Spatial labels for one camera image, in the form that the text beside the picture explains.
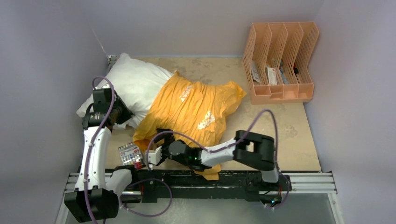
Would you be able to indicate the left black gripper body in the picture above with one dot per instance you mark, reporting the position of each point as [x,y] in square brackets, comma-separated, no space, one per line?
[122,112]

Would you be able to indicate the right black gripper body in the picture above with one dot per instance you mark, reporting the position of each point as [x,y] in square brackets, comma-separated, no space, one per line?
[165,155]

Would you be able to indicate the white pillow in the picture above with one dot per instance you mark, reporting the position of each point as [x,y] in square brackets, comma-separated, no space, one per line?
[137,83]

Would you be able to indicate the orange Mickey Mouse pillowcase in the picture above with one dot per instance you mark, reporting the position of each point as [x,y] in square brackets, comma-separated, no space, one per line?
[192,108]

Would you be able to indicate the peach plastic file organizer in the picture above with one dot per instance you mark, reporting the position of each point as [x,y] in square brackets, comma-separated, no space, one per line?
[287,47]

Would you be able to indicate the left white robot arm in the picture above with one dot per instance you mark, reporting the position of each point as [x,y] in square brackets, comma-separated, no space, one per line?
[94,198]

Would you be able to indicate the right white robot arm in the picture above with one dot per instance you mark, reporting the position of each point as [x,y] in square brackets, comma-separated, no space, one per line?
[254,150]

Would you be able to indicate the colourful marker pack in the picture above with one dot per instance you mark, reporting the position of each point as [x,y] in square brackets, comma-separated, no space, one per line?
[130,154]

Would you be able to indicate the small paper packet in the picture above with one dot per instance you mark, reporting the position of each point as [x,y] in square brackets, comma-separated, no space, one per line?
[255,73]

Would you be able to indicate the white card box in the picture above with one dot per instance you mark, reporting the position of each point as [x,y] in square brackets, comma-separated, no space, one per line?
[271,74]

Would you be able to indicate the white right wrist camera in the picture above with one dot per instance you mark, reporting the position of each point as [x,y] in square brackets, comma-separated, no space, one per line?
[154,157]

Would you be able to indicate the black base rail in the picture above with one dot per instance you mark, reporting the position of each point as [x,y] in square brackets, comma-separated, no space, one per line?
[185,184]

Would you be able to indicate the aluminium frame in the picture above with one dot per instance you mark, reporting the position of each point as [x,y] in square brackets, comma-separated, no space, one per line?
[308,202]

